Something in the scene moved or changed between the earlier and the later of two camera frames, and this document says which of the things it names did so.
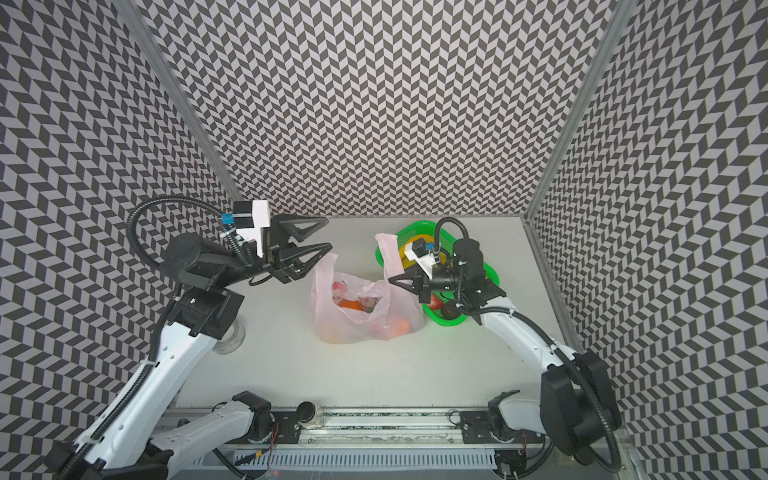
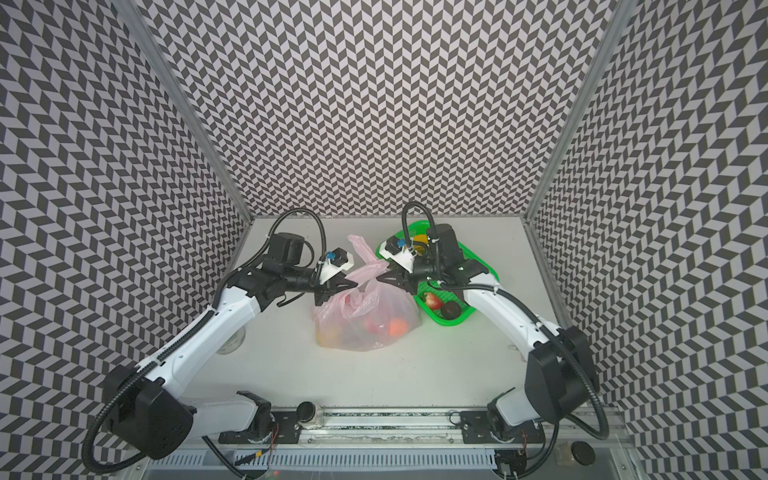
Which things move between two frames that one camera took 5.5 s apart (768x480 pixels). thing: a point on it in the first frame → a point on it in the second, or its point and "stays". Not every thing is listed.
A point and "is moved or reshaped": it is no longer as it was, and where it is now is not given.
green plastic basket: (454, 278) stays
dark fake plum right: (450, 311) stays
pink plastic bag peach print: (348, 309) is moved or reshaped
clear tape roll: (232, 340) stays
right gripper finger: (424, 293) → (409, 285)
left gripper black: (282, 264) → (332, 287)
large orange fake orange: (401, 327) stays
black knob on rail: (305, 411) stays
